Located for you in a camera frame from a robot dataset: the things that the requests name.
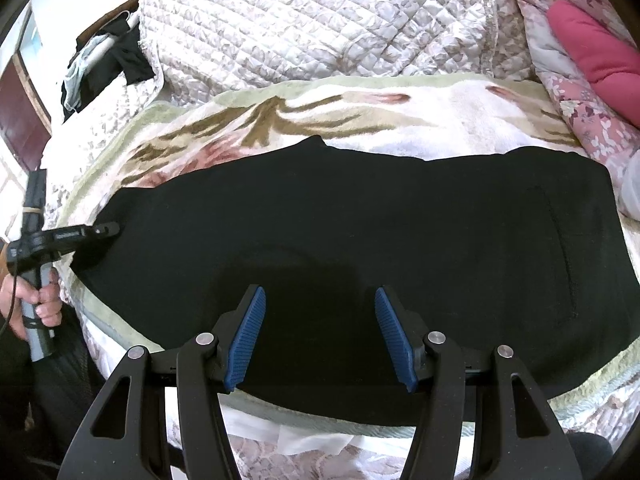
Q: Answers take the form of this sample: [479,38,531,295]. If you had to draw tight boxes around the black pants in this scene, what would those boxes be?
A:
[70,135,639,426]

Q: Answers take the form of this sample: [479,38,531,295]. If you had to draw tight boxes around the brown wooden cabinet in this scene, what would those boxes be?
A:
[0,5,55,173]

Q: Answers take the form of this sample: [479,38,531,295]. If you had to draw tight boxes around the person's dark clothing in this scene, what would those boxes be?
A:
[0,310,121,480]

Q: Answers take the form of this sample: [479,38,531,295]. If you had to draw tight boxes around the black cable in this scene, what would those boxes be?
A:
[0,257,21,336]

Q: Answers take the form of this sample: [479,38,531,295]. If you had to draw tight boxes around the floral fleece blanket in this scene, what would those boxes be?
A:
[50,72,640,441]

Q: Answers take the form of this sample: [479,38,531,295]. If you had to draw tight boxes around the person's left hand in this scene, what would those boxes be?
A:
[0,275,62,341]

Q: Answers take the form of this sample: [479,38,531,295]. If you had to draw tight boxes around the pink cloth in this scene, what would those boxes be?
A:
[547,0,640,128]

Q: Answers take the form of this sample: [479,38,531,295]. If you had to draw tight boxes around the black hanging garment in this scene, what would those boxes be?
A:
[75,17,156,85]

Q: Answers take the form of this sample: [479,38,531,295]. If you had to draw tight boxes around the quilted patterned bedspread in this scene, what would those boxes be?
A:
[45,0,541,211]

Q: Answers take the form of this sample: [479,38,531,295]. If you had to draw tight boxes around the pink floral comforter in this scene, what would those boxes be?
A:
[515,0,640,171]

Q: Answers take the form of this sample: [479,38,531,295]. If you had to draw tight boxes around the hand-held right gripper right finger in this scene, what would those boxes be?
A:
[374,286,577,480]

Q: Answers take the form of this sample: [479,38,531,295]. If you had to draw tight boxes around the pale patterned bed sheet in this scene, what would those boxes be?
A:
[165,395,640,480]

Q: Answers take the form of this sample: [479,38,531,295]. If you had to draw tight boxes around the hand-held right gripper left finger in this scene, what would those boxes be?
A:
[57,284,267,480]

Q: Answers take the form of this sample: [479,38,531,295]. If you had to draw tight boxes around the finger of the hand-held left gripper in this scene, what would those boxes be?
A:
[80,221,122,247]

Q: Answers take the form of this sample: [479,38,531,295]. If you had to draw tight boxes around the pale grey-blue hanging garment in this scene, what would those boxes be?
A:
[61,35,111,112]

